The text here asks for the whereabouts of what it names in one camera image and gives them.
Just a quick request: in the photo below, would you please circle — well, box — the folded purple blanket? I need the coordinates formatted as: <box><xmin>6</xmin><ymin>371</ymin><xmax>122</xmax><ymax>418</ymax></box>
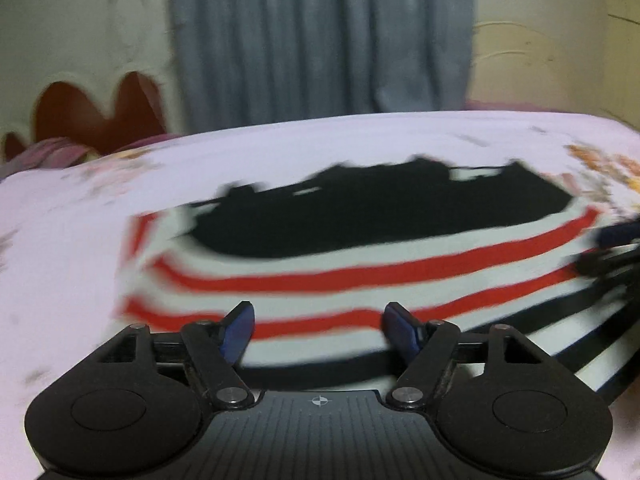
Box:
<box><xmin>0</xmin><ymin>136</ymin><xmax>103</xmax><ymax>182</ymax></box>

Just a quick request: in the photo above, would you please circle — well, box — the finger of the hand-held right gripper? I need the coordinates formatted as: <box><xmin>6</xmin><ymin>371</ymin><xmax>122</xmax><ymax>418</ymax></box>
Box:
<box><xmin>596</xmin><ymin>220</ymin><xmax>640</xmax><ymax>251</ymax></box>
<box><xmin>574</xmin><ymin>242</ymin><xmax>640</xmax><ymax>282</ymax></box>

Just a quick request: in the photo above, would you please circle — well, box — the striped knit sweater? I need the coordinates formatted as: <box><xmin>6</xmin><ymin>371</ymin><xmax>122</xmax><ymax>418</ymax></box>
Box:
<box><xmin>116</xmin><ymin>156</ymin><xmax>640</xmax><ymax>402</ymax></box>

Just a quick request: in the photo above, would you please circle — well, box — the red heart-shaped headboard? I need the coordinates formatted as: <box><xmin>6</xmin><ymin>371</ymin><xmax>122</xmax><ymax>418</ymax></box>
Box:
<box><xmin>0</xmin><ymin>70</ymin><xmax>170</xmax><ymax>162</ymax></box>

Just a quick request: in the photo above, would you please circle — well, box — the cream wardrobe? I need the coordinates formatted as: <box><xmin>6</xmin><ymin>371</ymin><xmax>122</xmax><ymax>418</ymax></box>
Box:
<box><xmin>597</xmin><ymin>0</ymin><xmax>640</xmax><ymax>128</ymax></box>

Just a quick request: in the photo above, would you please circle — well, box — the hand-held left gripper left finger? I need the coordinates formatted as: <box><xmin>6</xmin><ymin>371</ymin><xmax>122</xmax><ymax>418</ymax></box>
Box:
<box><xmin>92</xmin><ymin>301</ymin><xmax>257</xmax><ymax>410</ymax></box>

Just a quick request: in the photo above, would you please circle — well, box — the cream curved headboard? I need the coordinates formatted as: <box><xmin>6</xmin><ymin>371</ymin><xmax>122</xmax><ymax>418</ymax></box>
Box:
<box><xmin>464</xmin><ymin>20</ymin><xmax>640</xmax><ymax>131</ymax></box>

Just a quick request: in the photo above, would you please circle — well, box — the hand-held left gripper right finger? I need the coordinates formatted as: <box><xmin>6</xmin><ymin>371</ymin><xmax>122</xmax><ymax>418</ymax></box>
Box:
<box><xmin>381</xmin><ymin>301</ymin><xmax>553</xmax><ymax>410</ymax></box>

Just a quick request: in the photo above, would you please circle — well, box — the pink floral bed sheet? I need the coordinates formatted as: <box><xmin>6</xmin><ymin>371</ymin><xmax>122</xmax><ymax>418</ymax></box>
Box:
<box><xmin>0</xmin><ymin>109</ymin><xmax>640</xmax><ymax>480</ymax></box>

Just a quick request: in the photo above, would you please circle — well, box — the wide blue curtain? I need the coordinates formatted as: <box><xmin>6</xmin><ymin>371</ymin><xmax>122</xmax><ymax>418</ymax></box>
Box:
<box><xmin>166</xmin><ymin>0</ymin><xmax>477</xmax><ymax>137</ymax></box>

